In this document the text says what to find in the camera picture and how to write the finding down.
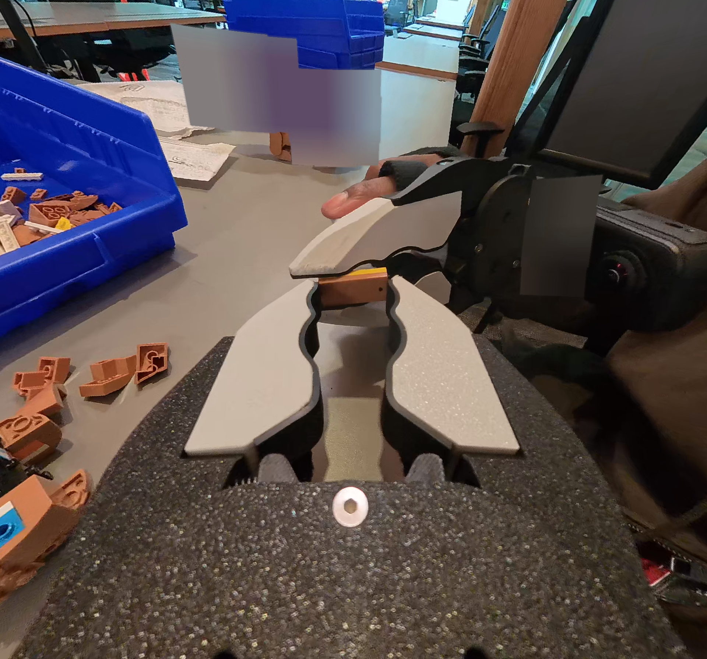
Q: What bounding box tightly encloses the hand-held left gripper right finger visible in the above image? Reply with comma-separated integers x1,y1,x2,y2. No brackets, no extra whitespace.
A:
385,277,521,456

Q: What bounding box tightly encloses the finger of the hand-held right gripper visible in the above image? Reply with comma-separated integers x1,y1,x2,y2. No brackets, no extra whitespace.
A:
289,191,464,278
411,271,451,306

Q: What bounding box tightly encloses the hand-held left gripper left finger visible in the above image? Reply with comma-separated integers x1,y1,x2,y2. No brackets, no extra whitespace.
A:
183,281,322,458

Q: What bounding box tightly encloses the colourful toy brick model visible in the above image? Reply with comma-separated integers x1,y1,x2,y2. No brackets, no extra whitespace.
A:
0,449,93,599

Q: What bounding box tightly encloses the blue plastic bin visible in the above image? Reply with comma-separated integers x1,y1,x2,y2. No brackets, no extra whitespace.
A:
0,57,189,336

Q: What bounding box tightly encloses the person's right hand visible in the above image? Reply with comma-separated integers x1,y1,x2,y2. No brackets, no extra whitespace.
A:
321,162,400,221

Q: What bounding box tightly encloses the black office chair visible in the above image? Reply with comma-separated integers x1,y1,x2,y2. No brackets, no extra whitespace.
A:
450,120,506,158

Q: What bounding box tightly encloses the stack of blue bins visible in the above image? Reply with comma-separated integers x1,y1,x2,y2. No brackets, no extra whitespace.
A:
222,0,386,71

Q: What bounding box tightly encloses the black framed grey panel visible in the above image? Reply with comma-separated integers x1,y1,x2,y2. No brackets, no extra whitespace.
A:
519,0,707,190

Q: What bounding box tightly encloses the person's brown hooded top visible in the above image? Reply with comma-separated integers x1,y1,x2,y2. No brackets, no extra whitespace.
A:
605,164,707,533

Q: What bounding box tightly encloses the pile of toy bricks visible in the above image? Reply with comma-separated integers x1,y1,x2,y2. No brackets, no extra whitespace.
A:
0,167,125,255

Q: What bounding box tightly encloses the red black fabric item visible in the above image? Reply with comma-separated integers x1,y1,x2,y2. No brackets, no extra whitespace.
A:
635,537,707,607

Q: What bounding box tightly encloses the long wooden desk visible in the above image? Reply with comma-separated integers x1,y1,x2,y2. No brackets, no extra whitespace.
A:
0,0,227,38

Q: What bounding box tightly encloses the wooden post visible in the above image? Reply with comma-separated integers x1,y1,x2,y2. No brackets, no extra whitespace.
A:
461,0,589,160

